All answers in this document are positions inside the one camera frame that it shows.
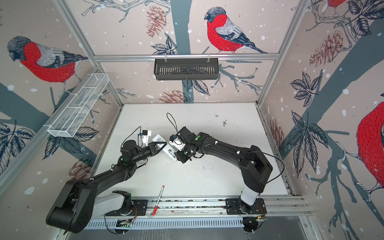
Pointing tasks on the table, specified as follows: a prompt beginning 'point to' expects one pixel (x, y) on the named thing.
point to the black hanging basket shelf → (186, 70)
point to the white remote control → (167, 149)
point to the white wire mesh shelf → (73, 115)
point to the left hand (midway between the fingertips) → (165, 145)
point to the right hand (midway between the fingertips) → (177, 159)
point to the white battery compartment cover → (208, 168)
